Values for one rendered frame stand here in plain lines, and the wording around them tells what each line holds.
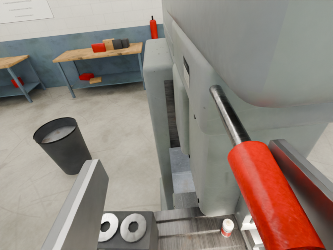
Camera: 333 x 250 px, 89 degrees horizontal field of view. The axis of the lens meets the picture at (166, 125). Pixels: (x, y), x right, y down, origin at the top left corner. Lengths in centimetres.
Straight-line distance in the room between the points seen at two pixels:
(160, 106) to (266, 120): 58
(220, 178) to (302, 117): 18
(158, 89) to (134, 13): 385
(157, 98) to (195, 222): 58
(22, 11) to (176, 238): 507
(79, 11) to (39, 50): 138
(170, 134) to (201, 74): 69
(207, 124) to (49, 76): 539
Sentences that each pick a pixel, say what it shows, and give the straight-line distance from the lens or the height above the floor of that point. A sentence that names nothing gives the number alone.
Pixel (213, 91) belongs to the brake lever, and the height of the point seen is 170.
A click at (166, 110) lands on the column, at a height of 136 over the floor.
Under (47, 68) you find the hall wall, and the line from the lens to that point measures 543.
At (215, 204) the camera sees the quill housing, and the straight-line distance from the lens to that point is 44.
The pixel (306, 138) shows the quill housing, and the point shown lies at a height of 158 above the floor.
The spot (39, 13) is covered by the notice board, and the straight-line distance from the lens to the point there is 508.
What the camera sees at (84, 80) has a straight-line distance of 475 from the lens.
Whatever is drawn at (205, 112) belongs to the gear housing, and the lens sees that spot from 19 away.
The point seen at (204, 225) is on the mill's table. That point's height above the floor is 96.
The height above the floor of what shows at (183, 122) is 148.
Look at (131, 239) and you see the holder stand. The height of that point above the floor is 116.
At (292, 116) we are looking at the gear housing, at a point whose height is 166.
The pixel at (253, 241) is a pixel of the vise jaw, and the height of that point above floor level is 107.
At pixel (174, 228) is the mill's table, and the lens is 88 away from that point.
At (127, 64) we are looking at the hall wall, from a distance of 474.
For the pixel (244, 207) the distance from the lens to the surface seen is 42.
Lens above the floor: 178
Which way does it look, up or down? 38 degrees down
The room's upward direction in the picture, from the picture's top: 6 degrees counter-clockwise
